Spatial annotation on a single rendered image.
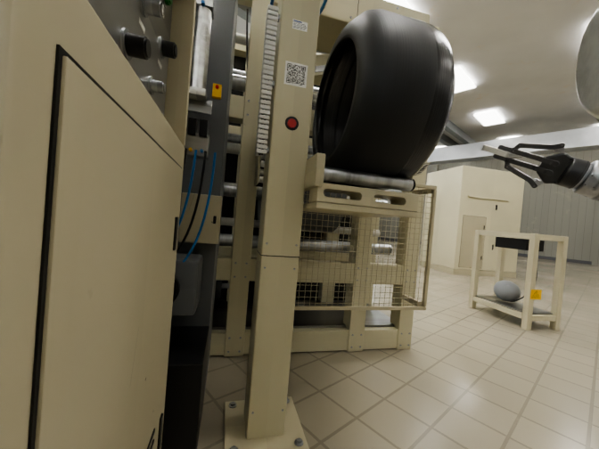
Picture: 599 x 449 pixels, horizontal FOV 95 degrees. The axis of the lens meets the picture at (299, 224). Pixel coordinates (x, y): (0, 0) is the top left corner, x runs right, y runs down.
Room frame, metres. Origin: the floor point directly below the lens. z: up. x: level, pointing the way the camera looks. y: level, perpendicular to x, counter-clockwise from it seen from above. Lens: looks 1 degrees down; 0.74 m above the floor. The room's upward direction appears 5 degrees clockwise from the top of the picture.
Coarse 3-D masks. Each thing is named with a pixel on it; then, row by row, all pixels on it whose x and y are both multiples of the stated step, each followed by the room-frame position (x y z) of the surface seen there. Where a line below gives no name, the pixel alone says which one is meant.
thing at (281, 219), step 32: (288, 0) 0.90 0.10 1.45; (320, 0) 0.93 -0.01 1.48; (288, 32) 0.90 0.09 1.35; (288, 96) 0.90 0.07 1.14; (288, 128) 0.91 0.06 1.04; (288, 160) 0.91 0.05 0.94; (288, 192) 0.91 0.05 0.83; (288, 224) 0.91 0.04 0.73; (288, 256) 0.91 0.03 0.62; (256, 288) 0.95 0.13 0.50; (288, 288) 0.92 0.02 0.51; (256, 320) 0.89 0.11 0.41; (288, 320) 0.92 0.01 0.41; (256, 352) 0.89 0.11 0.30; (288, 352) 0.92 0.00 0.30; (256, 384) 0.90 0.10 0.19; (256, 416) 0.90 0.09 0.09
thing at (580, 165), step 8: (560, 160) 0.72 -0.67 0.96; (568, 160) 0.71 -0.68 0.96; (576, 160) 0.70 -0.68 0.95; (584, 160) 0.70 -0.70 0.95; (552, 168) 0.73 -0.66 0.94; (560, 168) 0.73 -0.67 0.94; (568, 168) 0.70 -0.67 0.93; (576, 168) 0.69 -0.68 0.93; (584, 168) 0.68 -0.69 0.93; (544, 176) 0.75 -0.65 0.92; (552, 176) 0.74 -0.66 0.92; (560, 176) 0.73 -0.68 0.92; (568, 176) 0.70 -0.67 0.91; (576, 176) 0.69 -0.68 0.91; (560, 184) 0.73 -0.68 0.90; (568, 184) 0.71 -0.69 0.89; (576, 184) 0.70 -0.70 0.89
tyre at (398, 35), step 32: (352, 32) 0.89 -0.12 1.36; (384, 32) 0.78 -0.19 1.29; (416, 32) 0.80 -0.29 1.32; (352, 64) 1.19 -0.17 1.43; (384, 64) 0.76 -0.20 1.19; (416, 64) 0.78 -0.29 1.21; (448, 64) 0.81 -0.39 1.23; (320, 96) 1.21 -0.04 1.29; (352, 96) 1.30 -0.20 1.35; (384, 96) 0.77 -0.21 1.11; (416, 96) 0.79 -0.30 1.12; (448, 96) 0.81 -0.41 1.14; (320, 128) 1.30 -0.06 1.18; (352, 128) 0.84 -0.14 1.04; (384, 128) 0.80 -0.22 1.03; (416, 128) 0.82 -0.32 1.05; (352, 160) 0.89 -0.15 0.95; (384, 160) 0.88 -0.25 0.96; (416, 160) 0.89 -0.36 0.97
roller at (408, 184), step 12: (324, 168) 0.86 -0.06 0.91; (336, 168) 0.88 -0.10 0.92; (324, 180) 0.88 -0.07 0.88; (336, 180) 0.88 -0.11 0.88; (348, 180) 0.88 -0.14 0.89; (360, 180) 0.89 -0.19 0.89; (372, 180) 0.90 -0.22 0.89; (384, 180) 0.91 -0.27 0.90; (396, 180) 0.92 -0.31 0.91; (408, 180) 0.94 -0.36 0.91
